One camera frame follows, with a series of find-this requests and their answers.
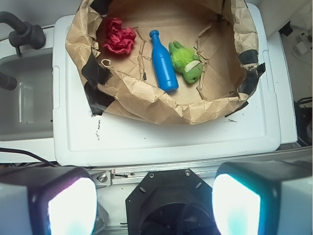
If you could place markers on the green plush toy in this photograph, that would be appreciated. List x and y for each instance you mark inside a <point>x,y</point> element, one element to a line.
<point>186,62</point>

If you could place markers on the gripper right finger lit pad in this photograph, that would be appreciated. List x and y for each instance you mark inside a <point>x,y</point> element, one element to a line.
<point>264,198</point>

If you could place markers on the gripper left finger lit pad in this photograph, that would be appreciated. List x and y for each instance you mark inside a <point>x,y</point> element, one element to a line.
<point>47,201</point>

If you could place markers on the grey toy sink basin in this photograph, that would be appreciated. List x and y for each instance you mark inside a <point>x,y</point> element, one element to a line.
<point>26,111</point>

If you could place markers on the white plastic tray lid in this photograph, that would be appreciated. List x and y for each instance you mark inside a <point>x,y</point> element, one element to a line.
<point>84,139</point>

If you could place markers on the brown paper bag basket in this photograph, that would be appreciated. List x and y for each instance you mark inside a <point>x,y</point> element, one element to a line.
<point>221,32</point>

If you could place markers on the aluminium extrusion rail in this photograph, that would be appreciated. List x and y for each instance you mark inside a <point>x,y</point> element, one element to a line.
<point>117,176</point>

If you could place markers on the dark grey toy faucet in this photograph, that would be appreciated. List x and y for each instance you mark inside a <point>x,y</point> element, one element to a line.
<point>23,33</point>

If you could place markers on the blue plastic bottle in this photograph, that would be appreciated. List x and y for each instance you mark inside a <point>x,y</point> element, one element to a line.
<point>162,63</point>

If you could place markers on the crumpled red paper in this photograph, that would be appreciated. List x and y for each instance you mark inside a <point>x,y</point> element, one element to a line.
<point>118,40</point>

